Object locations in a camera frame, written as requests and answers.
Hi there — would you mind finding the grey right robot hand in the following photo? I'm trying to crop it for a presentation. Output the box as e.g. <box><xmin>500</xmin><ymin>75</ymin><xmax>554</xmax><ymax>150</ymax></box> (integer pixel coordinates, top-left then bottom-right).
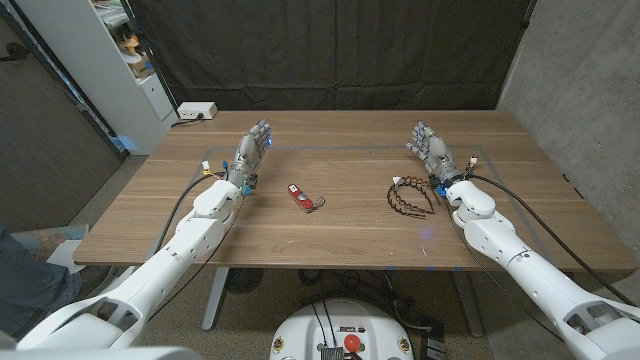
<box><xmin>405</xmin><ymin>119</ymin><xmax>464</xmax><ymax>194</ymax></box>

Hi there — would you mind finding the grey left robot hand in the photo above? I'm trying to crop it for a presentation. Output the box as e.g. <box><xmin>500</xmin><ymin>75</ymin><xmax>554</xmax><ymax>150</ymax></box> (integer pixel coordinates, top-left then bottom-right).
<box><xmin>225</xmin><ymin>118</ymin><xmax>274</xmax><ymax>196</ymax></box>

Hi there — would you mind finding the black wavy toothed headband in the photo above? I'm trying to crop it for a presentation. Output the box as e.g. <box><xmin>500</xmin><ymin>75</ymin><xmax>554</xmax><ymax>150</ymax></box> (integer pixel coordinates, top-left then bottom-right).
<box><xmin>386</xmin><ymin>175</ymin><xmax>442</xmax><ymax>220</ymax></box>

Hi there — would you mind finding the white power socket box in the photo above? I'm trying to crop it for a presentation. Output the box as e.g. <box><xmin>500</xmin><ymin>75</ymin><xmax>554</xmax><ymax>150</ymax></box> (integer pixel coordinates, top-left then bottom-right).
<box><xmin>177</xmin><ymin>101</ymin><xmax>219</xmax><ymax>121</ymax></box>

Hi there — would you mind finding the red pocket knife with keyring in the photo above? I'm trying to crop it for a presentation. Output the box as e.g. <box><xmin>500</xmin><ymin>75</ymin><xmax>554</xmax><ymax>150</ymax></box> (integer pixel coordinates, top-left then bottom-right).
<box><xmin>287</xmin><ymin>183</ymin><xmax>327</xmax><ymax>214</ymax></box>

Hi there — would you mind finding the black round fan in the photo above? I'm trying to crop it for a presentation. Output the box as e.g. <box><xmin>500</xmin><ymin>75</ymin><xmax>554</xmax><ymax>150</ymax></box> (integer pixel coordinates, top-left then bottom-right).
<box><xmin>225</xmin><ymin>268</ymin><xmax>265</xmax><ymax>295</ymax></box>

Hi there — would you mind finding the black curtain backdrop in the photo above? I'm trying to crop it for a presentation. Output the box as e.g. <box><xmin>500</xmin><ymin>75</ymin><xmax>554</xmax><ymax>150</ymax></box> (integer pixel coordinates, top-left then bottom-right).
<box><xmin>127</xmin><ymin>0</ymin><xmax>536</xmax><ymax>112</ymax></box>

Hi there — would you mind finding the cardboard box with blue tape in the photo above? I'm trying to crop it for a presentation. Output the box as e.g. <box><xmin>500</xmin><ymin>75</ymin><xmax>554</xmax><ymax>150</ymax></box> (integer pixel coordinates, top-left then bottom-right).
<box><xmin>130</xmin><ymin>53</ymin><xmax>155</xmax><ymax>79</ymax></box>

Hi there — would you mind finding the grey table leg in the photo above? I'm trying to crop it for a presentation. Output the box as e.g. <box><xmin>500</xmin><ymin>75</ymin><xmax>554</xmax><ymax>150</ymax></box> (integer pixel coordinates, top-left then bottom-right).
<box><xmin>449</xmin><ymin>271</ymin><xmax>485</xmax><ymax>339</ymax></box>
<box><xmin>201</xmin><ymin>267</ymin><xmax>231</xmax><ymax>332</ymax></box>

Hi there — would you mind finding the yellow toy figure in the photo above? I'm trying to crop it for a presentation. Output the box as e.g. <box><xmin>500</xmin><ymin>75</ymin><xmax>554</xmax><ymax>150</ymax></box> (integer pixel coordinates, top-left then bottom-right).
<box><xmin>119</xmin><ymin>34</ymin><xmax>141</xmax><ymax>55</ymax></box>

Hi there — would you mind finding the white shelf cabinet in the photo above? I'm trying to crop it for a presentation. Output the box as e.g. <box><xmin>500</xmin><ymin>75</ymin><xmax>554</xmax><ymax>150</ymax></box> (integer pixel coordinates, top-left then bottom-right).
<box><xmin>14</xmin><ymin>0</ymin><xmax>179</xmax><ymax>156</ymax></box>

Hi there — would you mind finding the white robot torso base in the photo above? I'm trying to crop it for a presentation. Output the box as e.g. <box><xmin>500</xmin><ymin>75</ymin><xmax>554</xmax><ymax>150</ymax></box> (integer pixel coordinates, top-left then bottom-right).
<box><xmin>269</xmin><ymin>298</ymin><xmax>415</xmax><ymax>360</ymax></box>

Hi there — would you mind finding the person in blue jeans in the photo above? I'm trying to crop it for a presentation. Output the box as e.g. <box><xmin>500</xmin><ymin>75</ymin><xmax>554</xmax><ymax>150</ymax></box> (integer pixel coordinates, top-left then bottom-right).
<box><xmin>0</xmin><ymin>224</ymin><xmax>84</xmax><ymax>336</ymax></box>

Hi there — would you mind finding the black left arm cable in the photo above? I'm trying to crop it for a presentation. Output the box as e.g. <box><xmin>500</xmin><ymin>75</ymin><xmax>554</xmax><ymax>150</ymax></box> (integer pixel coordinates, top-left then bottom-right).
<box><xmin>149</xmin><ymin>169</ymin><xmax>229</xmax><ymax>256</ymax></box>

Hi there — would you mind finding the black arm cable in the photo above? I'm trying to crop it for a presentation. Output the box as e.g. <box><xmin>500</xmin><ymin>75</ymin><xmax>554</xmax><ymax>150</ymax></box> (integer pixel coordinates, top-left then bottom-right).
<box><xmin>467</xmin><ymin>172</ymin><xmax>639</xmax><ymax>307</ymax></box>
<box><xmin>149</xmin><ymin>169</ymin><xmax>229</xmax><ymax>256</ymax></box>

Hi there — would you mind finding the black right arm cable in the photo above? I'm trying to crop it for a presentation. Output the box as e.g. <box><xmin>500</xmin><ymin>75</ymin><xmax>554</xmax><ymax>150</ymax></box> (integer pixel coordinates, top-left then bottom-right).
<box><xmin>467</xmin><ymin>172</ymin><xmax>639</xmax><ymax>307</ymax></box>

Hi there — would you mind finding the black door handle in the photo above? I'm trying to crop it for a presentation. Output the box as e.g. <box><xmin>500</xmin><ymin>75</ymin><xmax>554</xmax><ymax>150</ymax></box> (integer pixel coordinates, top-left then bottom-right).
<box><xmin>0</xmin><ymin>42</ymin><xmax>30</xmax><ymax>62</ymax></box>

